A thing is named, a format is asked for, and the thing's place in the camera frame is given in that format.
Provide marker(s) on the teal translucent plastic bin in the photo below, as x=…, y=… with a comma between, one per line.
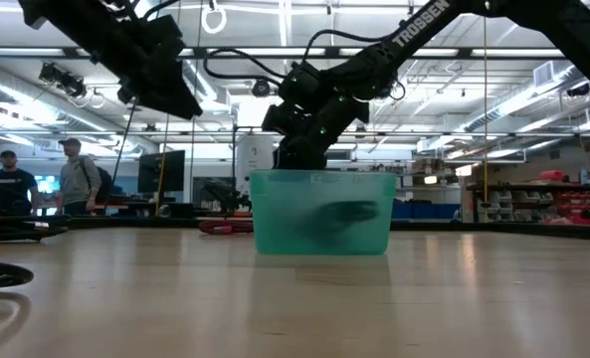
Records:
x=274, y=224

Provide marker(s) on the shelf with parts bins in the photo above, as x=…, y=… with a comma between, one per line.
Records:
x=538, y=199

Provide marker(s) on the black computer monitor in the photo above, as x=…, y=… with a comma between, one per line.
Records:
x=162, y=171

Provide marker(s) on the person with backpack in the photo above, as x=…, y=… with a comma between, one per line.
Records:
x=78, y=179

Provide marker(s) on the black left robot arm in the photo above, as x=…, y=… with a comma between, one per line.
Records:
x=75, y=25

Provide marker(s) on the row of blue bins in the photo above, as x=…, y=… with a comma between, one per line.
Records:
x=424, y=211

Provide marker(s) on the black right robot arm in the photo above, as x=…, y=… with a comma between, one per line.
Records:
x=424, y=22

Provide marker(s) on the black ceiling-mounted device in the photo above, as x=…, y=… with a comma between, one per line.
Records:
x=60, y=79

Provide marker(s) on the white cylindrical machine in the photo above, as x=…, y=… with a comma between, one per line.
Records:
x=255, y=156

